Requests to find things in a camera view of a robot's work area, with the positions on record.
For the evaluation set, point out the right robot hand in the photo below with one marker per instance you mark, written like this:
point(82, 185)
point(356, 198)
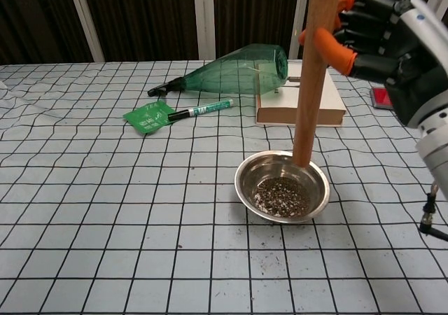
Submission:
point(402, 59)

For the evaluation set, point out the wooden rolling pin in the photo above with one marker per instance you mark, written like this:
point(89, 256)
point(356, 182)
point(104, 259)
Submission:
point(311, 84)

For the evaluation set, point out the stainless steel bowl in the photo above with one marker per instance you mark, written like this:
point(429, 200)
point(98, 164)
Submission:
point(246, 182)

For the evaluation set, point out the red ink pad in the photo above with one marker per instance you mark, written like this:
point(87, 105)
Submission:
point(381, 98)

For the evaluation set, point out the green plastic spray bottle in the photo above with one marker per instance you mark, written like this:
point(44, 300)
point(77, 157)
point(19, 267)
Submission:
point(224, 75)

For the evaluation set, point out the crushed nut pieces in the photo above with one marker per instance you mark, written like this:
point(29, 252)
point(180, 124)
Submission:
point(281, 196)

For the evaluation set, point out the green marker pen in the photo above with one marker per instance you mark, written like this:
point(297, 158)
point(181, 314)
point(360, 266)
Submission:
point(203, 109)

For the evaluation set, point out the green tea packet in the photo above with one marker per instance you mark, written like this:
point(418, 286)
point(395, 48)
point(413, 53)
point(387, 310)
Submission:
point(145, 119)

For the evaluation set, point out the blue checkered tablecloth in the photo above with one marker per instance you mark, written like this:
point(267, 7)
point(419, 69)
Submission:
point(105, 224)

